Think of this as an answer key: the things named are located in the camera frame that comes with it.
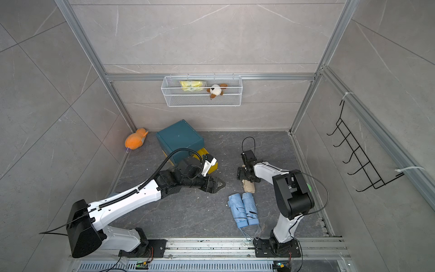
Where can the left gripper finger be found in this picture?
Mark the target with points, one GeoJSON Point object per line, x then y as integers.
{"type": "Point", "coordinates": [219, 183]}
{"type": "Point", "coordinates": [214, 190]}

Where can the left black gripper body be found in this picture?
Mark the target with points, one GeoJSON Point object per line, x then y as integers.
{"type": "Point", "coordinates": [203, 183]}

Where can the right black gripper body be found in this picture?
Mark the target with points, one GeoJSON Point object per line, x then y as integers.
{"type": "Point", "coordinates": [251, 178]}

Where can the beige umbrella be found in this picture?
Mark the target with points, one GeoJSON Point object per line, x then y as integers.
{"type": "Point", "coordinates": [249, 187]}

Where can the blue umbrella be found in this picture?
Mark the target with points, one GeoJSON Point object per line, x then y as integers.
{"type": "Point", "coordinates": [250, 208]}
{"type": "Point", "coordinates": [238, 211]}

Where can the teal drawer cabinet yellow base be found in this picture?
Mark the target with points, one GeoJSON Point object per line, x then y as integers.
{"type": "Point", "coordinates": [182, 135]}

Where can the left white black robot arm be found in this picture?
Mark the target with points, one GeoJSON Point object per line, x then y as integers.
{"type": "Point", "coordinates": [88, 226]}

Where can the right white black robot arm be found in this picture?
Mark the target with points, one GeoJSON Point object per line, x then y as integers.
{"type": "Point", "coordinates": [294, 200]}

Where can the brown white plush dog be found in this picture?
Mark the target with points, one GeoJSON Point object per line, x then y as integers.
{"type": "Point", "coordinates": [216, 90]}

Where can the orange plush toy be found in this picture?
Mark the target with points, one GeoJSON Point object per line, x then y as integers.
{"type": "Point", "coordinates": [136, 139]}

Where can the yellow packet in basket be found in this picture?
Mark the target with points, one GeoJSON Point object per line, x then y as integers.
{"type": "Point", "coordinates": [193, 85]}

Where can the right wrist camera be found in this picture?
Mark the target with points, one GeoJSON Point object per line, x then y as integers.
{"type": "Point", "coordinates": [248, 158]}

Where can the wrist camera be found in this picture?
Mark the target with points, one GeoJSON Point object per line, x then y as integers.
{"type": "Point", "coordinates": [208, 162]}
{"type": "Point", "coordinates": [248, 158]}

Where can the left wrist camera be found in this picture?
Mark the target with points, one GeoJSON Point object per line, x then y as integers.
{"type": "Point", "coordinates": [208, 162]}

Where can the white wire wall basket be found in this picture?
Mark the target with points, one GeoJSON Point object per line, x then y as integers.
{"type": "Point", "coordinates": [176, 97]}

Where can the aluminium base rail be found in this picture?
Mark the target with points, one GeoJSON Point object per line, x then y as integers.
{"type": "Point", "coordinates": [224, 255]}

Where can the black wall hook rack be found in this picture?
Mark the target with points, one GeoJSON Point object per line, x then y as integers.
{"type": "Point", "coordinates": [358, 155]}

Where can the aluminium frame profile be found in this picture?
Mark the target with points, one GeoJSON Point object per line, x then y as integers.
{"type": "Point", "coordinates": [421, 180]}

